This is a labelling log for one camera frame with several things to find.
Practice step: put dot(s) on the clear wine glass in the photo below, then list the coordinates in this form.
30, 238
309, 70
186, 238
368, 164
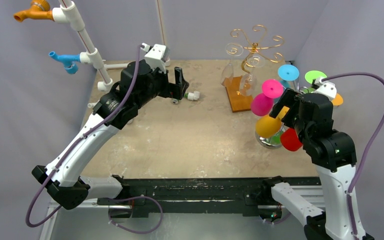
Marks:
233, 50
248, 81

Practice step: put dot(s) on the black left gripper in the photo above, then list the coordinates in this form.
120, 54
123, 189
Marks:
170, 90

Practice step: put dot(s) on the yellow wine glass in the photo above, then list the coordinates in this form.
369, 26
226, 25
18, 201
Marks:
267, 126

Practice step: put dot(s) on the green faucet with white elbow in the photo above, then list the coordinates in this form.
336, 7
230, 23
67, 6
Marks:
191, 96

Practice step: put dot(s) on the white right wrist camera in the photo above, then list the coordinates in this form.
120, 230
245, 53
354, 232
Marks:
325, 88

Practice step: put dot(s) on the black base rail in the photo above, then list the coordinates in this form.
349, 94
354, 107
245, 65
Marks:
248, 196

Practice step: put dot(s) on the blue faucet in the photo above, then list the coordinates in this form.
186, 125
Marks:
68, 61

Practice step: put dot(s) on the gold wire glass rack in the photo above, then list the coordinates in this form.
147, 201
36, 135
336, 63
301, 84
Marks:
255, 48

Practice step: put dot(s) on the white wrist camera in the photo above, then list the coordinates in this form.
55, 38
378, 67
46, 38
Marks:
156, 56
325, 88

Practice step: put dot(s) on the green wine glass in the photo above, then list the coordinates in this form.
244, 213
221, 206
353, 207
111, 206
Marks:
310, 76

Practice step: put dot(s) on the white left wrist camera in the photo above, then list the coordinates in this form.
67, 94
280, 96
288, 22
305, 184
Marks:
156, 56

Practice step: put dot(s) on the red wine glass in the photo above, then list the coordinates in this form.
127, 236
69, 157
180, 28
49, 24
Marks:
290, 141

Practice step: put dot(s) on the blue wine glass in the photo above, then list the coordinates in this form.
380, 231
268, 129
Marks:
288, 76

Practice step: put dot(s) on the white PVC pipe frame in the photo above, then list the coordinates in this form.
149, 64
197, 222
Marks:
68, 13

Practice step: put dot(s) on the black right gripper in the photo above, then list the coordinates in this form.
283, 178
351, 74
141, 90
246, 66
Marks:
289, 106

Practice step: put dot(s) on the clear wine glass right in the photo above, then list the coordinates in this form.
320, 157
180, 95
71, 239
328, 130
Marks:
248, 81

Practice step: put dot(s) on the chrome wire glass rack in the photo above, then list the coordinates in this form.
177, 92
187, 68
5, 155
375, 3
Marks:
273, 141

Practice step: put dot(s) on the orange wine glass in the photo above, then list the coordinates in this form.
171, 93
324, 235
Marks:
338, 100

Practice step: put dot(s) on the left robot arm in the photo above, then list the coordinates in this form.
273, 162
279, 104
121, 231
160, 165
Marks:
62, 177

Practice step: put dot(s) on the clear wine glass left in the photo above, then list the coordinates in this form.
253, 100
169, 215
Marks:
233, 50

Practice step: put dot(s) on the pink wine glass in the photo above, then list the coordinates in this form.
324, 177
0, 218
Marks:
263, 102

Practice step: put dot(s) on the orange faucet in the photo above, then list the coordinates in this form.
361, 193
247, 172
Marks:
38, 10

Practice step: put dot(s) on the wooden rack base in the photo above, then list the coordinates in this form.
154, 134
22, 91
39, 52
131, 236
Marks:
238, 103

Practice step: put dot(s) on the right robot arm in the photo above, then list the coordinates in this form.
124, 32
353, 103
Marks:
334, 155

